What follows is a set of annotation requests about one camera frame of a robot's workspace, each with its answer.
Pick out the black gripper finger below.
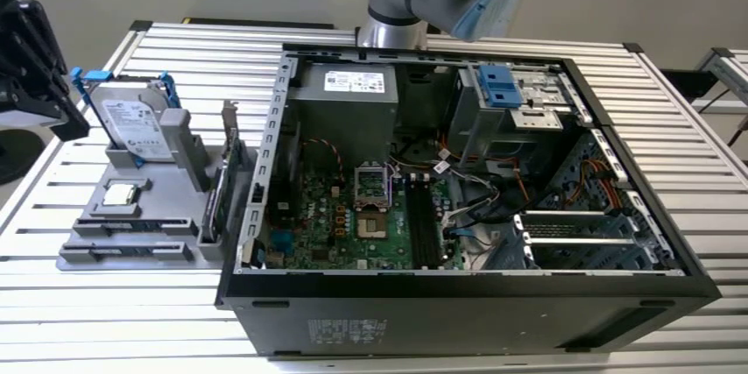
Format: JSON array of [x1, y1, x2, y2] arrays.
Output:
[[0, 78, 67, 129], [11, 0, 92, 142]]

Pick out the black RAM slot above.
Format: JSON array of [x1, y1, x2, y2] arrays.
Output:
[[427, 173, 444, 269], [420, 173, 436, 269], [412, 173, 430, 269], [404, 173, 422, 269]]

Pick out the black round floor base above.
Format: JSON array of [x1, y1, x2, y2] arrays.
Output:
[[0, 126, 46, 187]]

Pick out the hard disk in blue carrier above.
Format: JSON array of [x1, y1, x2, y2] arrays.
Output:
[[68, 66, 180, 170]]

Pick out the silver CPU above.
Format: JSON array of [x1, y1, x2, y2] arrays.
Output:
[[102, 181, 139, 208]]

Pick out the grey parts rack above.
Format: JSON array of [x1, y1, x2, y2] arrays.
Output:
[[55, 106, 259, 272]]

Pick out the black graphics card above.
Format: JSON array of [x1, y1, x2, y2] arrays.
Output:
[[202, 100, 247, 243]]

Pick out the black case fan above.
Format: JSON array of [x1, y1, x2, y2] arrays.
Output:
[[270, 122, 304, 220]]

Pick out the grey power supply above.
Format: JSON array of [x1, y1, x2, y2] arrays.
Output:
[[290, 62, 402, 154]]

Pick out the metal socket cover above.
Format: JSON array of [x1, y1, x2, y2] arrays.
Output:
[[354, 159, 392, 212]]

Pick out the green motherboard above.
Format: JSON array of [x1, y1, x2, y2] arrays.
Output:
[[266, 170, 470, 271]]

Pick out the CPU socket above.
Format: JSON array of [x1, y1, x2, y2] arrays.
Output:
[[356, 211, 392, 240]]

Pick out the blue disk bay latch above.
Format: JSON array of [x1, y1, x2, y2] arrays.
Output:
[[478, 66, 523, 109]]

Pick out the metal drive cage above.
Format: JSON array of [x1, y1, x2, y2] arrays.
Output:
[[444, 62, 590, 173]]

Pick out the black PC case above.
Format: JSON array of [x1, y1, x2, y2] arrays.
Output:
[[214, 43, 724, 357]]

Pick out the silver expansion slot cover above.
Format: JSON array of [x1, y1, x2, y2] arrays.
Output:
[[516, 209, 612, 222], [523, 236, 639, 247]]

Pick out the neighbouring slatted metal table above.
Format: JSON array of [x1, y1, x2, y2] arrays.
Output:
[[692, 46, 748, 115]]

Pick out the twisted fan wire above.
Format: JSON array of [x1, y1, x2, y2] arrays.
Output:
[[300, 137, 347, 185]]

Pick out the wire locking lever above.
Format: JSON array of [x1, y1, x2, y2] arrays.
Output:
[[384, 162, 396, 214]]

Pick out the grey wire bundle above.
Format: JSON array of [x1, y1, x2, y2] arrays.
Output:
[[440, 172, 504, 224]]

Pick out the thick black cable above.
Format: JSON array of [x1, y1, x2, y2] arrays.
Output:
[[459, 172, 566, 229]]

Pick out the thin orange data cable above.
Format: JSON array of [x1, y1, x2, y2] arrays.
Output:
[[459, 154, 532, 201]]

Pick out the orange yellow power wires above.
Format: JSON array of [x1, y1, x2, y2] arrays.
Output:
[[575, 158, 624, 217]]

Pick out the black table bracket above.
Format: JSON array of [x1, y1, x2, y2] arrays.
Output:
[[659, 67, 719, 99]]

